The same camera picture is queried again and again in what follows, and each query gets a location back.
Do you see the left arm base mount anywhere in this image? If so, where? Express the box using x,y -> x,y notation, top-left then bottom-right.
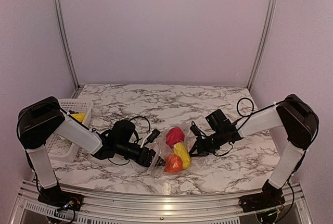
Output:
37,190 -> 83,211

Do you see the left aluminium frame post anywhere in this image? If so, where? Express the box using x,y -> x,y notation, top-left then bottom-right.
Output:
53,0 -> 80,90

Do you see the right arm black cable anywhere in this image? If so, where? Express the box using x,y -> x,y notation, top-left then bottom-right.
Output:
237,97 -> 255,118

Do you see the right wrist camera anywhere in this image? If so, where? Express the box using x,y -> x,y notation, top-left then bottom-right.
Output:
190,121 -> 207,138

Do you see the clear zip top bag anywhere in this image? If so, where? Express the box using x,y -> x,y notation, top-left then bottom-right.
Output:
147,123 -> 207,177

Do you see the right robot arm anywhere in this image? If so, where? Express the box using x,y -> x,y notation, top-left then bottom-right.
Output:
189,94 -> 319,207

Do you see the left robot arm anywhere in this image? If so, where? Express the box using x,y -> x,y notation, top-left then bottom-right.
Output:
16,96 -> 165,206

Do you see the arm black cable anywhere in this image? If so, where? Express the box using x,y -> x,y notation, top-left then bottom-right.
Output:
129,115 -> 152,141
237,97 -> 255,118

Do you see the red fake pepper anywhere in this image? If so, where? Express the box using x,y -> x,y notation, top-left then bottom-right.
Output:
165,127 -> 185,148

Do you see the front aluminium frame rail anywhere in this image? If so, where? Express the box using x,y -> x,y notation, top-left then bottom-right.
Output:
10,179 -> 313,224

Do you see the aluminium frame post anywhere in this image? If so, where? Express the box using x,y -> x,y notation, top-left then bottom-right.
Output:
247,0 -> 277,91
53,0 -> 80,90

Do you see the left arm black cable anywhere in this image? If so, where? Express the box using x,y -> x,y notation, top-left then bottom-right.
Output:
129,115 -> 152,141

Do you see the yellow fake lemon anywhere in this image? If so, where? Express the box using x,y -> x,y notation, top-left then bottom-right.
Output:
70,113 -> 86,123

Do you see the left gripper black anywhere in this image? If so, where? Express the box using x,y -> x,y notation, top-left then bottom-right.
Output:
116,141 -> 166,168

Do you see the orange fake tomato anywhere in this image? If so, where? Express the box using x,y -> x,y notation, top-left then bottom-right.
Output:
164,154 -> 183,174

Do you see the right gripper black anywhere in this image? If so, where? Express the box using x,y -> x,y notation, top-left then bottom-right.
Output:
188,130 -> 225,157

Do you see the purple fake grape bunch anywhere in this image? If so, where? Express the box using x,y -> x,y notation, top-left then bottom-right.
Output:
68,110 -> 79,115

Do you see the right aluminium frame post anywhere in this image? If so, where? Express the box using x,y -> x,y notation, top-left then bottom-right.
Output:
247,0 -> 277,91

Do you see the white perforated plastic basket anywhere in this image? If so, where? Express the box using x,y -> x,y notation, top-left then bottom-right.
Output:
46,98 -> 93,163

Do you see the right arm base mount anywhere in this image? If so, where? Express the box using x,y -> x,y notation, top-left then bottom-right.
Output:
238,192 -> 285,213

